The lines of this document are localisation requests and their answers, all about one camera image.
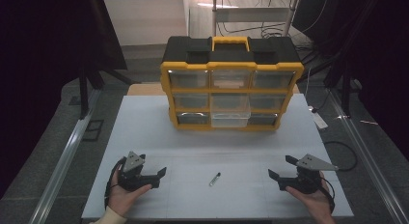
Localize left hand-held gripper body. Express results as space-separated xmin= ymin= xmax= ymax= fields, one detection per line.
xmin=117 ymin=151 xmax=161 ymax=192

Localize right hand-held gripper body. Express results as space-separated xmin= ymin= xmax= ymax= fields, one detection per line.
xmin=278 ymin=154 xmax=340 ymax=195

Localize small metal screw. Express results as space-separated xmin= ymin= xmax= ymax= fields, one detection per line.
xmin=208 ymin=171 xmax=222 ymax=187

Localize clear plastic organizer drawer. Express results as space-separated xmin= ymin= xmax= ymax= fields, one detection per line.
xmin=210 ymin=93 xmax=252 ymax=128

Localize person's left hand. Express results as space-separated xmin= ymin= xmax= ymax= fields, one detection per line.
xmin=107 ymin=164 xmax=153 ymax=217

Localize person's right hand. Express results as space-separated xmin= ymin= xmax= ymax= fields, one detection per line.
xmin=285 ymin=171 xmax=336 ymax=216

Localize white paper tag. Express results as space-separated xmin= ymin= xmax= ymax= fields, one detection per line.
xmin=309 ymin=105 xmax=329 ymax=130

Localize wooden board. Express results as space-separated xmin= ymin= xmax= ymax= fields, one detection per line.
xmin=126 ymin=82 xmax=169 ymax=97

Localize black stand leg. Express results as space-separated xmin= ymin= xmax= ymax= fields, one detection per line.
xmin=77 ymin=56 xmax=143 ymax=121
xmin=297 ymin=53 xmax=361 ymax=117

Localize set of small clear drawers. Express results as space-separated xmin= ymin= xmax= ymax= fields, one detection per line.
xmin=167 ymin=69 xmax=295 ymax=126

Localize yellow black organizer cabinet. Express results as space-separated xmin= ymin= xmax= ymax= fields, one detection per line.
xmin=159 ymin=35 xmax=305 ymax=132

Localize dark curtain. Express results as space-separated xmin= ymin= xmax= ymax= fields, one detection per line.
xmin=0 ymin=0 xmax=128 ymax=199
xmin=293 ymin=0 xmax=409 ymax=153

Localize grey metal stand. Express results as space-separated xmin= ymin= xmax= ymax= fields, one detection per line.
xmin=211 ymin=0 xmax=302 ymax=38

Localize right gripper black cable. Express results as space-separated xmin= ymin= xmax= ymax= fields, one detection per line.
xmin=320 ymin=176 xmax=337 ymax=213

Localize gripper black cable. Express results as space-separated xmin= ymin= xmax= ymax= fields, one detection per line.
xmin=320 ymin=176 xmax=337 ymax=213
xmin=103 ymin=156 xmax=127 ymax=210

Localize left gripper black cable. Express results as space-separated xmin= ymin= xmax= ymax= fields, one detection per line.
xmin=103 ymin=156 xmax=127 ymax=210

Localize black looped floor cable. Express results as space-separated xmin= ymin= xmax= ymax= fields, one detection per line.
xmin=322 ymin=140 xmax=358 ymax=173

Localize aluminium floor rail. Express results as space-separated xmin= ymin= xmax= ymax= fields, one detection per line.
xmin=28 ymin=88 xmax=101 ymax=224
xmin=327 ymin=88 xmax=409 ymax=224

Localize black tangled floor cables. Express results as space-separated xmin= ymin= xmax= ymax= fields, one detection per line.
xmin=215 ymin=0 xmax=329 ymax=58

